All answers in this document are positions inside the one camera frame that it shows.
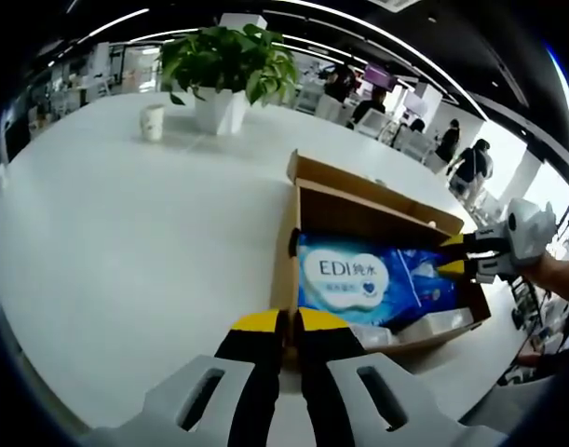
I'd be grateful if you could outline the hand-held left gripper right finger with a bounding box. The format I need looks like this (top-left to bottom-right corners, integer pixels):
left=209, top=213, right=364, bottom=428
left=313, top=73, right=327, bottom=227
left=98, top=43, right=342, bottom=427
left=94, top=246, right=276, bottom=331
left=295, top=306, right=507, bottom=447

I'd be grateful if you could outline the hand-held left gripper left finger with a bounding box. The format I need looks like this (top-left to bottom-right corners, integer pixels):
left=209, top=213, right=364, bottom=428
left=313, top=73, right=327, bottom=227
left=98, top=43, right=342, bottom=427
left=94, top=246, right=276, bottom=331
left=81, top=307, right=290, bottom=447

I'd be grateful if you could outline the blue translucent tissue pack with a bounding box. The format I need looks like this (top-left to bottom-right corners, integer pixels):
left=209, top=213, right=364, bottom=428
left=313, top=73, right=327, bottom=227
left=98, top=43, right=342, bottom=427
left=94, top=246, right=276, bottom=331
left=395, top=249, right=460, bottom=311

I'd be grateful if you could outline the small white carton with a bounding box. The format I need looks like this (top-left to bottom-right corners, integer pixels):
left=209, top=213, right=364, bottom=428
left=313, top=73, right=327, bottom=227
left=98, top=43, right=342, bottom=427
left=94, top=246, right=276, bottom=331
left=400, top=309, right=475, bottom=345

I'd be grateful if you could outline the blue wet wipes pack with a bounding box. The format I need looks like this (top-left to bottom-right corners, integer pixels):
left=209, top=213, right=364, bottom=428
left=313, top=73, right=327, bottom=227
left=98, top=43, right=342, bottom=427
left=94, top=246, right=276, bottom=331
left=295, top=232, right=423, bottom=327

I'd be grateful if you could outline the brown cardboard shoe box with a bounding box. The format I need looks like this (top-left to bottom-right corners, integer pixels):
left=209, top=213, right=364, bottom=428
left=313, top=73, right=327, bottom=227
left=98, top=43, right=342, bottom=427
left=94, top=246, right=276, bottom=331
left=272, top=148, right=494, bottom=369

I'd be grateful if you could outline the white office chair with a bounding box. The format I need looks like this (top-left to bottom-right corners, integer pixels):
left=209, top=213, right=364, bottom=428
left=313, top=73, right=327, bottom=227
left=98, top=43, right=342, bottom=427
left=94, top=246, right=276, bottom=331
left=358, top=109, right=392, bottom=139

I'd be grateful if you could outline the long curved ceiling light strip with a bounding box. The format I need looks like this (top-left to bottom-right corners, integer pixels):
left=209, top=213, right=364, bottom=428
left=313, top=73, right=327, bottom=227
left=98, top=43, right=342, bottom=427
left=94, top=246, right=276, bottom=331
left=283, top=34, right=488, bottom=120

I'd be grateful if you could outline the white paper cup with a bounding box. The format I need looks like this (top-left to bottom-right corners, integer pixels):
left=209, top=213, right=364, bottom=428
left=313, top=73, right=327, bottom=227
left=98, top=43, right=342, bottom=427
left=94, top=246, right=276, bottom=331
left=139, top=103, right=167, bottom=141

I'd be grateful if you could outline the green potted plant white pot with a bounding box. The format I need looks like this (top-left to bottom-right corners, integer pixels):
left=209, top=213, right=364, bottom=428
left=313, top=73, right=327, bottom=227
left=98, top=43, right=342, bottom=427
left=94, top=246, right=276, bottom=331
left=158, top=23, right=298, bottom=136

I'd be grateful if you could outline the purple wall screen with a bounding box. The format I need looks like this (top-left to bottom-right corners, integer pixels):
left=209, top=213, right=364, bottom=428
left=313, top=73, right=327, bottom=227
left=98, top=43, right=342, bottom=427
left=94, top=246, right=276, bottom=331
left=363, top=63, right=400, bottom=89

